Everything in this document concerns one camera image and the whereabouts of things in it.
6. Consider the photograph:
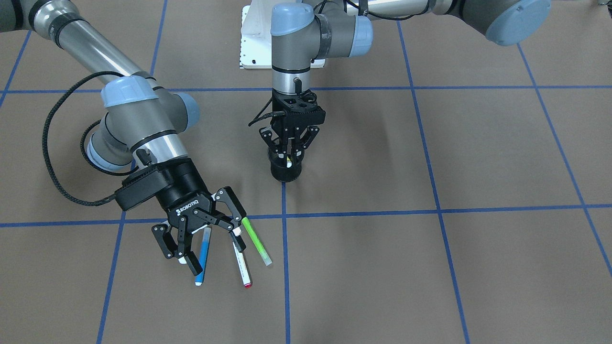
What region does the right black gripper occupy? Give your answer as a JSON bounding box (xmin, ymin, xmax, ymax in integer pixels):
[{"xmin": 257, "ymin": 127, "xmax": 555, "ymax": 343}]
[{"xmin": 151, "ymin": 159, "xmax": 246, "ymax": 276}]

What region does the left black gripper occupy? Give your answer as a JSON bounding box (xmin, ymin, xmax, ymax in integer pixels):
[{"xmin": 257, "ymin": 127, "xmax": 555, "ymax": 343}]
[{"xmin": 259, "ymin": 89, "xmax": 326, "ymax": 158}]

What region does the blue marker pen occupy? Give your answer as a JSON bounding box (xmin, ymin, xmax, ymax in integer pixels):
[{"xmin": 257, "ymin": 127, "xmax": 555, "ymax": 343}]
[{"xmin": 194, "ymin": 226, "xmax": 212, "ymax": 287}]

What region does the red capped white marker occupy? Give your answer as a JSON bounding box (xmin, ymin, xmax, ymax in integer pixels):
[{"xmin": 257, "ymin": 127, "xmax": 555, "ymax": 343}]
[{"xmin": 232, "ymin": 242, "xmax": 253, "ymax": 288}]

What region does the green highlighter pen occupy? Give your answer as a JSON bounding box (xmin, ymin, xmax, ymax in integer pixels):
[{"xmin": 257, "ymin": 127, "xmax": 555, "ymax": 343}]
[{"xmin": 242, "ymin": 217, "xmax": 273, "ymax": 266}]

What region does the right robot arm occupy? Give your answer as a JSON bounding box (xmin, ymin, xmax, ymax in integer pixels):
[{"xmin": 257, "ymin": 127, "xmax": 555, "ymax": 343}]
[{"xmin": 1, "ymin": 0, "xmax": 247, "ymax": 276}]

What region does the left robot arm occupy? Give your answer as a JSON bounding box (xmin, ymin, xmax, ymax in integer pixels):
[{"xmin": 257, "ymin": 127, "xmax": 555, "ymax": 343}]
[{"xmin": 260, "ymin": 0, "xmax": 552, "ymax": 165}]

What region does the black mesh pen cup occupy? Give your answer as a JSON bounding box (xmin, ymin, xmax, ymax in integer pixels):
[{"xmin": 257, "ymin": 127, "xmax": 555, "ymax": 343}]
[{"xmin": 267, "ymin": 150, "xmax": 304, "ymax": 183}]

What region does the brown paper table cover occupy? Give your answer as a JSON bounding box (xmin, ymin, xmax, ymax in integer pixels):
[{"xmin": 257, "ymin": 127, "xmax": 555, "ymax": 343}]
[{"xmin": 1, "ymin": 0, "xmax": 612, "ymax": 344}]

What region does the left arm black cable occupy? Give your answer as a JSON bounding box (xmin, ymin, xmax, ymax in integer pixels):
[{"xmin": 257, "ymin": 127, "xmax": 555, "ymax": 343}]
[{"xmin": 248, "ymin": 76, "xmax": 304, "ymax": 128}]

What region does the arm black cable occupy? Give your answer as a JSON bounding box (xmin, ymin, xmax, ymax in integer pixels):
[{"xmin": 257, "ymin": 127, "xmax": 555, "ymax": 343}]
[
  {"xmin": 248, "ymin": 76, "xmax": 304, "ymax": 128},
  {"xmin": 42, "ymin": 71, "xmax": 158, "ymax": 207}
]

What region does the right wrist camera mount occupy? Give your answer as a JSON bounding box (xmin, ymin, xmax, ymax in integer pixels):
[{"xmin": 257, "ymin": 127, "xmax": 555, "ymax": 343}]
[{"xmin": 114, "ymin": 165, "xmax": 174, "ymax": 211}]

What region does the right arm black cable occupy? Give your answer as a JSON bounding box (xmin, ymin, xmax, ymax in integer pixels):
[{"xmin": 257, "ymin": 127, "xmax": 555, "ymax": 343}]
[{"xmin": 42, "ymin": 71, "xmax": 158, "ymax": 207}]

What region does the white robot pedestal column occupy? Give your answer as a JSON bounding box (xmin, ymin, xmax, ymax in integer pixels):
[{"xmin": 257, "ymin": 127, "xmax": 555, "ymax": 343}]
[{"xmin": 238, "ymin": 5, "xmax": 327, "ymax": 70}]

